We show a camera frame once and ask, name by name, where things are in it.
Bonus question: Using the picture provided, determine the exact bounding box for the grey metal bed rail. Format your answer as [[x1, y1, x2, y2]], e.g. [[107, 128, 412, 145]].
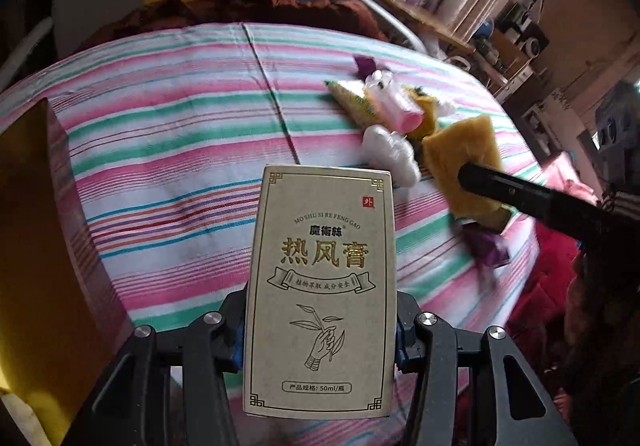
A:
[[350, 0, 427, 52]]

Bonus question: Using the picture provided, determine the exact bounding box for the red cloth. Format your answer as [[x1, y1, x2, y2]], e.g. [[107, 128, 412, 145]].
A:
[[500, 151, 601, 377]]

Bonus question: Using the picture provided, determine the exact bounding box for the green yellow snack packet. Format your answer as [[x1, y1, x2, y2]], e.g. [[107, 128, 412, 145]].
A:
[[325, 79, 386, 128]]

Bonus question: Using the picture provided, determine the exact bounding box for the dark patterned cloth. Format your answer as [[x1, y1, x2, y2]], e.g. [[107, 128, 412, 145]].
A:
[[562, 236, 640, 446]]

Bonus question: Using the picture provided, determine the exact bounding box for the striped bedsheet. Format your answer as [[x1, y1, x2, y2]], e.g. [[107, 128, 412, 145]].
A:
[[0, 21, 543, 446]]

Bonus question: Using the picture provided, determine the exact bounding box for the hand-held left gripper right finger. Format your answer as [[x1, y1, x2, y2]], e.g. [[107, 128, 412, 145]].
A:
[[394, 290, 577, 446]]

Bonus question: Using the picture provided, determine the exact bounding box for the beige carton box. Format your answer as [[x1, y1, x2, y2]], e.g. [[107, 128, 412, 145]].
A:
[[243, 165, 396, 419]]

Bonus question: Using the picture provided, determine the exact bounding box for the purple snack packet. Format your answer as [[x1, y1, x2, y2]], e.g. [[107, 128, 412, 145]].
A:
[[460, 221, 512, 288], [352, 55, 378, 77]]

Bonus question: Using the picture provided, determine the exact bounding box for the yellow sponge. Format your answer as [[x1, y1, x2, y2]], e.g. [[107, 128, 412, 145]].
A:
[[422, 113, 516, 233]]

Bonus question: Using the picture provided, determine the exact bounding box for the cluttered wooden shelf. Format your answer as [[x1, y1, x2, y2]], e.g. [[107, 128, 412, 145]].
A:
[[470, 1, 552, 93]]

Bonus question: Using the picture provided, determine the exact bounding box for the yellow sock roll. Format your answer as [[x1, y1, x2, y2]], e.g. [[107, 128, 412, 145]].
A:
[[410, 86, 452, 140]]

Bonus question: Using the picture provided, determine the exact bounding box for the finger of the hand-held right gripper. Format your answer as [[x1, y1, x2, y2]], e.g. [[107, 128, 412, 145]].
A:
[[456, 161, 603, 236]]

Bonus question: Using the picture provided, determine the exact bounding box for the clear bottle pink cap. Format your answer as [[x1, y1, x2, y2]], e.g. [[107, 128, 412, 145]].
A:
[[362, 70, 424, 133]]

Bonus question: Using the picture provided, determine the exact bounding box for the white cotton ball pack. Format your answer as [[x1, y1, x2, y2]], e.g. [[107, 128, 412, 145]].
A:
[[362, 123, 422, 187]]

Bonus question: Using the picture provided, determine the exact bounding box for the gold tin box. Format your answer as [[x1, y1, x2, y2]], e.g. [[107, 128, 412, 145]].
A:
[[0, 98, 136, 432]]

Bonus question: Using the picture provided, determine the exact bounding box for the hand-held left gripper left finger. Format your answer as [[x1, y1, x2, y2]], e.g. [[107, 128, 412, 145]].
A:
[[80, 283, 249, 446]]

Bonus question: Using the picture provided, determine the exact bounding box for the brown blanket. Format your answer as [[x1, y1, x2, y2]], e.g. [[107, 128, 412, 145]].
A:
[[82, 0, 391, 57]]

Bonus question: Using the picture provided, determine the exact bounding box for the wooden windowsill shelf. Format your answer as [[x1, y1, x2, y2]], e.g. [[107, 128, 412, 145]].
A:
[[357, 0, 476, 54]]

